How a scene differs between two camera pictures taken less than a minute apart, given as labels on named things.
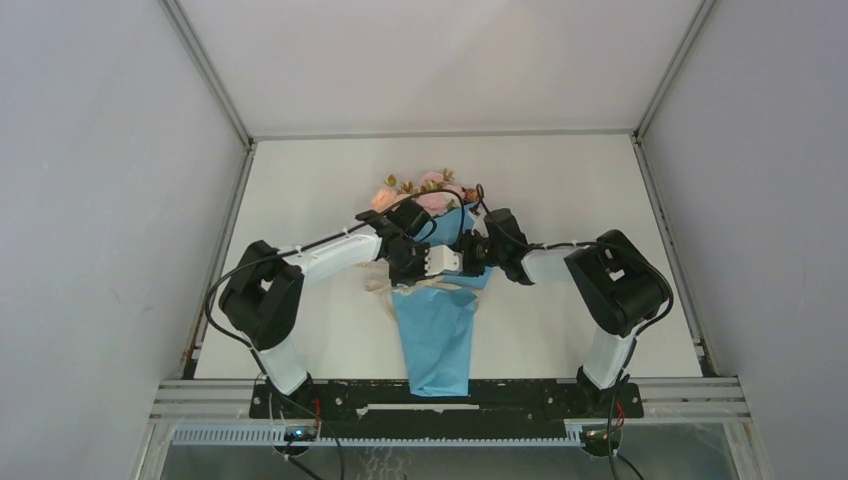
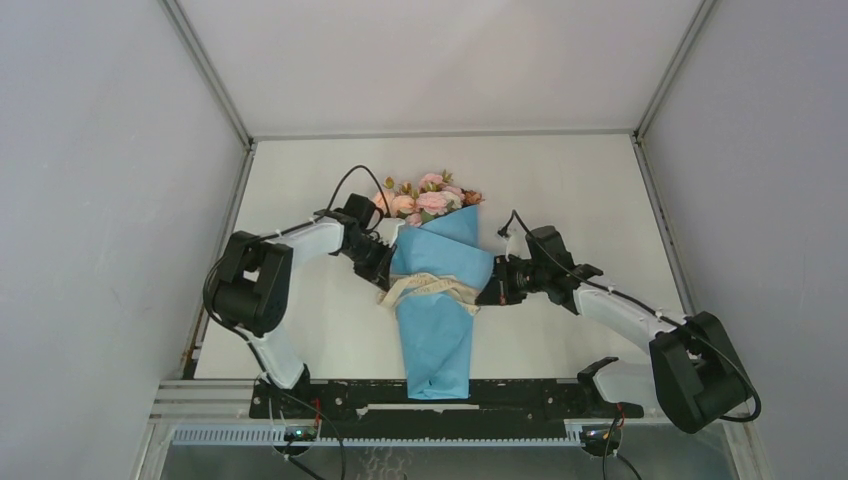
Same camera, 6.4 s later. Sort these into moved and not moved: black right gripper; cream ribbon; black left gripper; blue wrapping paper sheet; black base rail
Moved: black left gripper; black right gripper; cream ribbon
Not moved: black base rail; blue wrapping paper sheet
